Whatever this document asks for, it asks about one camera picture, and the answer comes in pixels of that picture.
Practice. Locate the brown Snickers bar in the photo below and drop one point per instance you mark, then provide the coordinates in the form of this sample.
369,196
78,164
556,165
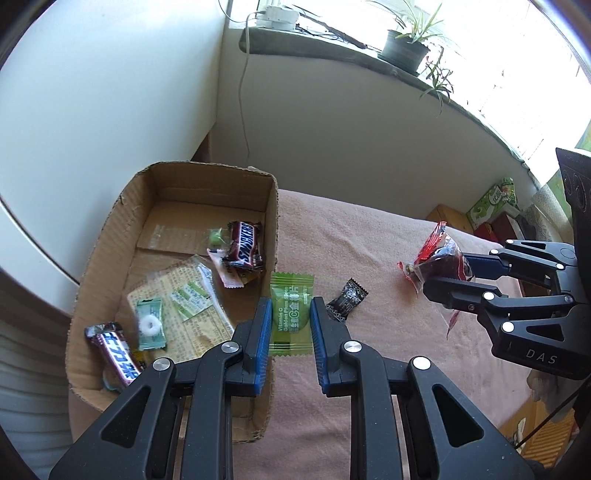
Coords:
244,248

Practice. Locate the white gloved hand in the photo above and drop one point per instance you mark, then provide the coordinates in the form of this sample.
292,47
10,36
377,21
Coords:
550,389

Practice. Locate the green vitamin C candy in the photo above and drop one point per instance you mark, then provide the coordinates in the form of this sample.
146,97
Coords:
291,295

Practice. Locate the black candy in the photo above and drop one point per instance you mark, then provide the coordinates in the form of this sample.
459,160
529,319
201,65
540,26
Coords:
351,296

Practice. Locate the potted plant dark pot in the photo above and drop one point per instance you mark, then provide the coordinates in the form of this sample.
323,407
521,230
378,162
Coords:
418,48

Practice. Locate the white power strip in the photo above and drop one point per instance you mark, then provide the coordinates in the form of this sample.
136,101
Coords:
278,18

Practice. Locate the black tracker mount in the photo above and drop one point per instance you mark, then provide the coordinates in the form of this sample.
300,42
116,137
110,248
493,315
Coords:
575,172

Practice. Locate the pink table cloth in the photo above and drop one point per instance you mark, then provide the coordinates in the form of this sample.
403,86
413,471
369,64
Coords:
308,433

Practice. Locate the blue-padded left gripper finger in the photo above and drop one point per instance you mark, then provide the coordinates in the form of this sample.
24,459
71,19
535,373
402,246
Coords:
176,418
408,418
497,264

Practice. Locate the brown cardboard box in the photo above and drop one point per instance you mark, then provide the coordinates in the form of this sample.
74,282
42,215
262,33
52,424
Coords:
154,245

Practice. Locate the pink candy wrapper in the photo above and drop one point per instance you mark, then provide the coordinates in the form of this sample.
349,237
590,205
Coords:
230,279

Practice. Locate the small green candy in box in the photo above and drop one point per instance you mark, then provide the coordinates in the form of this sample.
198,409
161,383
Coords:
218,238

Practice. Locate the red date snack pack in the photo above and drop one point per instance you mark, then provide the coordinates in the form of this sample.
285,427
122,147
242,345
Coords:
440,256

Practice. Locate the purple-wrapped chocolate bar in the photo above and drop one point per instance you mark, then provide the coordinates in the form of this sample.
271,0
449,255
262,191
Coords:
120,367

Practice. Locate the cracker pack in clear bag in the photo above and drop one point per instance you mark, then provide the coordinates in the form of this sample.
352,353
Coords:
193,318

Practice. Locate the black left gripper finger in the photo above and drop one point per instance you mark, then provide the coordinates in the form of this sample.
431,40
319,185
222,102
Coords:
462,295

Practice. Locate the green mint ring candy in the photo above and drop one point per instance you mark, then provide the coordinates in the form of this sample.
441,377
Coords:
149,317

